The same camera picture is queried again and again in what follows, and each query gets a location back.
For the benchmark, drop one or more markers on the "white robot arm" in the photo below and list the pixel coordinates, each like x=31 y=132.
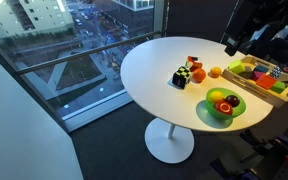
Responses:
x=251 y=16

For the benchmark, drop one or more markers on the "green plastic bowl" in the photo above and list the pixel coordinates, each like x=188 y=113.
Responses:
x=240 y=109

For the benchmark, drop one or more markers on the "black green checkered cube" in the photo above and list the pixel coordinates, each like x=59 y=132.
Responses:
x=181 y=77

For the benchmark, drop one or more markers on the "red white patterned cube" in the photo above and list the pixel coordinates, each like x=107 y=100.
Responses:
x=192 y=63

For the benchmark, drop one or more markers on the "large orange fruit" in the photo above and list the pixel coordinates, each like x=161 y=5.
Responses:
x=199 y=75

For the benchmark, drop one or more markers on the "yellow lemon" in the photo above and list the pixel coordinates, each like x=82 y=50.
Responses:
x=215 y=96

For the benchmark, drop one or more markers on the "red apple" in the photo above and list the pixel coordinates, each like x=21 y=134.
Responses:
x=223 y=107

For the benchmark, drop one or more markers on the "dark purple plum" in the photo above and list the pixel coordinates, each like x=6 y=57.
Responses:
x=233 y=100

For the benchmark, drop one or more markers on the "lime green cube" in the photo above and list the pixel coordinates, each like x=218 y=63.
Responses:
x=236 y=67

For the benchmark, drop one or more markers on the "magenta cube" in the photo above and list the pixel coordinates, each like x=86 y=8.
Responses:
x=256 y=75

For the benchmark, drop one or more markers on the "window railing bar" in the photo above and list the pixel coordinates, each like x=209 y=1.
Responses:
x=84 y=53

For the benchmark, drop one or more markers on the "blue cube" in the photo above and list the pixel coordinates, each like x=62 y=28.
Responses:
x=260 y=68

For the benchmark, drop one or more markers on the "orange cube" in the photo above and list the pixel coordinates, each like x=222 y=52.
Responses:
x=266 y=81

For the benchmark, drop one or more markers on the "wooden tray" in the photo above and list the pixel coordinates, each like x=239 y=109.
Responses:
x=243 y=80

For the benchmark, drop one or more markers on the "black white patterned cube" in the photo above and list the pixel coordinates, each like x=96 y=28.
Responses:
x=276 y=72

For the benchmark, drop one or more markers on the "grey cube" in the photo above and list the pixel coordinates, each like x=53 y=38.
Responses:
x=283 y=77

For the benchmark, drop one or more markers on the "white round table pedestal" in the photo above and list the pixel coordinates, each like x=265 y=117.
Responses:
x=167 y=142

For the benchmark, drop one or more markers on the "black clamp with orange handle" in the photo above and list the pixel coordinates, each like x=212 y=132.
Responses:
x=264 y=147

